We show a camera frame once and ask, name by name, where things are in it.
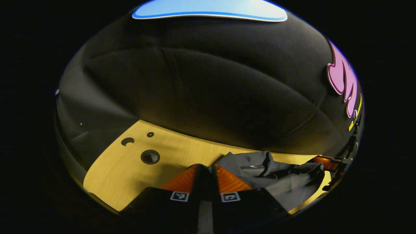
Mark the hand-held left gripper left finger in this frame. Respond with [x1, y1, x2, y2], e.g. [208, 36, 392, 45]
[120, 164, 208, 234]

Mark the dark grey shirt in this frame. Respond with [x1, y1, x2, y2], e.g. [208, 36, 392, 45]
[197, 151, 325, 234]

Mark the black backdrop cloth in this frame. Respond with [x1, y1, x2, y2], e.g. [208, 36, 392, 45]
[55, 0, 364, 169]

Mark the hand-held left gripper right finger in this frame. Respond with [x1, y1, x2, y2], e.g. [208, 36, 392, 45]
[211, 164, 290, 234]

